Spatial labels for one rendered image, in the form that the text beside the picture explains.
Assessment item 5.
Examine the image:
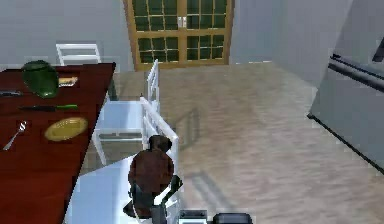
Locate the grey fridge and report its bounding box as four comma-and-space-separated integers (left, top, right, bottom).
306, 0, 384, 176

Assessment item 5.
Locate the wooden framed window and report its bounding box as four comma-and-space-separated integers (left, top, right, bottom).
122, 0, 236, 72

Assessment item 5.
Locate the silver fork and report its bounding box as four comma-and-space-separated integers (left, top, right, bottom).
2, 120, 28, 152

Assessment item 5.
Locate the white chair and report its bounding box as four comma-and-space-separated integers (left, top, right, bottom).
64, 96, 181, 224
92, 59, 161, 167
55, 43, 102, 66

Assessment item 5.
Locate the tan bread slice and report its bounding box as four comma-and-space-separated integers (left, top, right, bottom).
58, 76, 80, 89

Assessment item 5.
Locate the dark grey utensil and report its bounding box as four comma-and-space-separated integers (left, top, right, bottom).
0, 89, 23, 98

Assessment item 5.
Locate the yellow plate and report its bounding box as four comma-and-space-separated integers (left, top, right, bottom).
44, 116, 90, 143

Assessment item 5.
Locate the dark red wooden table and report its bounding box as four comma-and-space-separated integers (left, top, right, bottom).
0, 62, 117, 224

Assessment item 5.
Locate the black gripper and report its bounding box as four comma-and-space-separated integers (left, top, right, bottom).
149, 175, 184, 224

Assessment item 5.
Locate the green handled knife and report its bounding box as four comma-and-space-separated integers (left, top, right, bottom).
18, 103, 79, 113

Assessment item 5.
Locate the brown rounded figure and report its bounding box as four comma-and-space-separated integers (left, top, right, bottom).
122, 134, 176, 220

